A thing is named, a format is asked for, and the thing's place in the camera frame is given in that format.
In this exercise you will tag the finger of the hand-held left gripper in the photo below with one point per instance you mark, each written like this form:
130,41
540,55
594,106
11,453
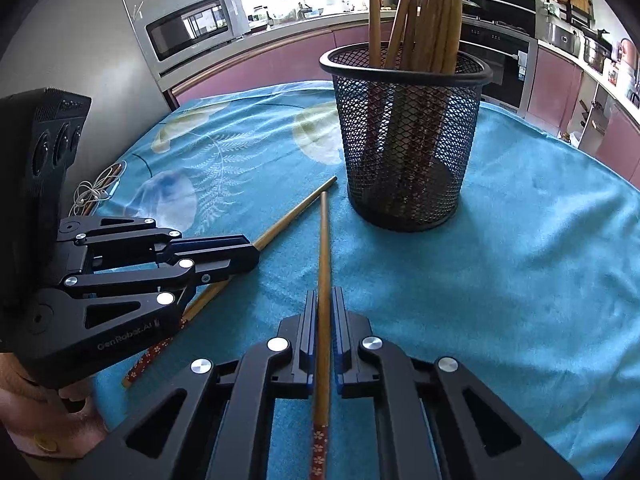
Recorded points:
215,270
215,243

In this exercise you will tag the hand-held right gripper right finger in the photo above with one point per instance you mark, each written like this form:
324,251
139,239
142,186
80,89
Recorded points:
339,345

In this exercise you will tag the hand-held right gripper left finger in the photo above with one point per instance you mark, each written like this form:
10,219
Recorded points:
311,340

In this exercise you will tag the wooden chopstick red floral end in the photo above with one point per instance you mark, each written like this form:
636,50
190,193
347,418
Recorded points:
325,260
295,215

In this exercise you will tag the black mesh utensil holder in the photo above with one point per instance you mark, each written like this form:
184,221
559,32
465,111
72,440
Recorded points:
350,160

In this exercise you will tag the bunch of wooden chopsticks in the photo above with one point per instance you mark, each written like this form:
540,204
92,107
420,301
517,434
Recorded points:
440,20

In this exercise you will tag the person's left hand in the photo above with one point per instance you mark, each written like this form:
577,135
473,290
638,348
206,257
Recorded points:
45,420

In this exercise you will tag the brown wooden stick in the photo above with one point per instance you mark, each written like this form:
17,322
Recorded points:
117,170

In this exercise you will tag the blue printed tablecloth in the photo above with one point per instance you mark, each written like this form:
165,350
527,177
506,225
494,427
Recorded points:
500,285

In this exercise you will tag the grey steel refrigerator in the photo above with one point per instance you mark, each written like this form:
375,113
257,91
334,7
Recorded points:
100,50

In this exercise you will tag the pink curved kitchen cabinet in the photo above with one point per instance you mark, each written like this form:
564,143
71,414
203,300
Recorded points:
280,65

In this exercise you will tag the silver microwave oven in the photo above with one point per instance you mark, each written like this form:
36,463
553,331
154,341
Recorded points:
185,32

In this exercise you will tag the black built-in oven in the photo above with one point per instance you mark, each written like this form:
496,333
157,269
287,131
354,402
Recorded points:
505,65

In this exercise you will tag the pink kitchen cabinet row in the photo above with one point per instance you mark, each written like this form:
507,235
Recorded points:
552,85

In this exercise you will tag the black range hood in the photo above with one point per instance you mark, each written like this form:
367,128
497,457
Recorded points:
500,0

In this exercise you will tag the steel rectangular container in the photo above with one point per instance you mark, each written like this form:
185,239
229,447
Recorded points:
562,36

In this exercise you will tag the steel cooking pot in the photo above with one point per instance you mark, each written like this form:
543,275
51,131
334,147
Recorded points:
596,54

